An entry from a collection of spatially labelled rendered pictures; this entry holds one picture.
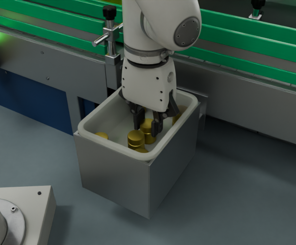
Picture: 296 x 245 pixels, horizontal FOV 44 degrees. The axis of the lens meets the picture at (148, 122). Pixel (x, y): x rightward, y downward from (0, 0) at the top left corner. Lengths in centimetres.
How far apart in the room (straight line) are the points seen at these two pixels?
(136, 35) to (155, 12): 11
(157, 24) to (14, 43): 57
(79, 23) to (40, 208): 41
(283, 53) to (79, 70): 46
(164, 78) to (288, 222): 47
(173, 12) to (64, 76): 49
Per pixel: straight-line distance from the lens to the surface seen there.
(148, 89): 66
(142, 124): 74
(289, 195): 98
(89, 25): 83
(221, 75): 81
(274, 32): 83
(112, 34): 77
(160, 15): 50
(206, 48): 82
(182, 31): 53
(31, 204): 85
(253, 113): 83
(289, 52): 76
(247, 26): 85
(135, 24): 59
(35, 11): 93
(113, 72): 82
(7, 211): 85
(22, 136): 113
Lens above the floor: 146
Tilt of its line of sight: 39 degrees down
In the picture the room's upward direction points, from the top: straight up
